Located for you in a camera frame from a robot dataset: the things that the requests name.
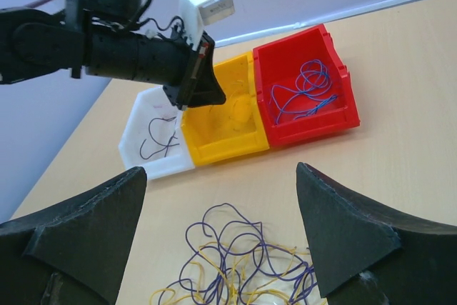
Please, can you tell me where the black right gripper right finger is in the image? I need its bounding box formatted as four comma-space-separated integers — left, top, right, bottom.
296, 163, 456, 304

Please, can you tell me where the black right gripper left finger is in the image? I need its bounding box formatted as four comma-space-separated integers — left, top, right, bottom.
1, 167, 146, 304

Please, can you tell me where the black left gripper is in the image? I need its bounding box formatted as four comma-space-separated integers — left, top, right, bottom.
85, 25, 226, 110

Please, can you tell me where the single purple cable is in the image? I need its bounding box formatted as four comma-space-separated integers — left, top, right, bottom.
139, 116, 181, 160

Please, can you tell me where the blue cable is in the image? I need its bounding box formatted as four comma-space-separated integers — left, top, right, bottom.
270, 83, 339, 126
296, 59, 331, 101

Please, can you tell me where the purple cable tangle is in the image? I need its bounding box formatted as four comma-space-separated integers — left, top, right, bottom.
174, 203, 318, 305

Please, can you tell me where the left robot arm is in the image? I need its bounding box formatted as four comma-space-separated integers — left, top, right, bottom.
1, 0, 233, 110

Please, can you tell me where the yellow plastic bin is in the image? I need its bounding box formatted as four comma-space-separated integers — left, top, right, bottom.
181, 51, 269, 166

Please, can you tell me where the white plastic bin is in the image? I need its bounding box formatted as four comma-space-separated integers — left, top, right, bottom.
118, 86, 195, 180

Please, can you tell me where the red plastic bin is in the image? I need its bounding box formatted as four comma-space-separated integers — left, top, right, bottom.
253, 24, 361, 146

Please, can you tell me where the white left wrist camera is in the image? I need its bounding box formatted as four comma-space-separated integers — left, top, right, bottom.
179, 0, 235, 51

